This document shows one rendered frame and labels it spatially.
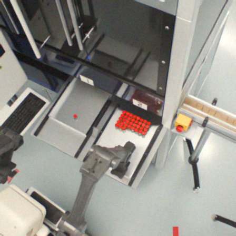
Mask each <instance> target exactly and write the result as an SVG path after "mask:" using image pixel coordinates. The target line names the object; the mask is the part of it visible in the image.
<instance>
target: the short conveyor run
mask: <svg viewBox="0 0 236 236"><path fill-rule="evenodd" d="M217 100H218V98H217V97H215V98H214V99H213V102H212V104H209V103H207V102H205V101H203V100H201V99H198V98H197V97H194V96H192V95H190V94H187V95H186V97H185V100H184V101H183V103H182V105H181V107H180V110H182V111H184V112H186V113H188V114H191V115H192V116H193V117H192V121H194V122H196V123H198V124H199V125H198V127H201V128H203V129H205V130H207V131H209V132H211V133H213V134H216V135H218V136H220V137H222V138H224V139H226V140H229V141H231V142H233V143H235V144H236V115H234V114H232V113H230V112H227V111H225V110H223V109H221V108H219V107H217V106H216V103H217Z"/></svg>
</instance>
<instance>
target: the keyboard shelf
mask: <svg viewBox="0 0 236 236"><path fill-rule="evenodd" d="M30 92H32V93H33V94H34V95H36V96H37V97H39V98H40V99H42V100H43V101H44V102H46V104H45V105H44V106H43V107H42V109H41V110H40V111H39V112H38V113H37V115H36V116H35V117H34V118H33V119H32V120H31V122H30V123H29V124H28V126H26V128H25V129H24V130H23V131H22V132H21V135H22V136H23V135H24V134H25V133H26V131H27V130H28V129H29V128H30V127H31V125H32V124H33V123H34V122H35V121H36V119H37V118H38V117H39V116H40V115H41V114H42V112H43V111H44V110H45V109H46V108H47V107H48V105H49V104H50V101H49V100H47V99H46V98H44V97H43V96H41V95H39V94H38V93H37V92H35V91H34V90H32V89H31V88H29V87H28V88H27V89H26V90H25V91H24V92H23V93H22V95H21V96H20V97H19V98H18V99H17V100H16V101H15V102H14V104H13V105H12V106H11V107H10V106H8V105H4V106H3V108H2V109H1V110H0V126H1V125H2V124H3V123H4V122H5V120H6V119H7V118H8V117H9V116H10V115H11V113H12V112H13V111H14V110H15V109H16V108H17V106H18V105H19V104H21V102H22V100H23V99H25V98H26V97H27V95H28V94H29V93H30Z"/></svg>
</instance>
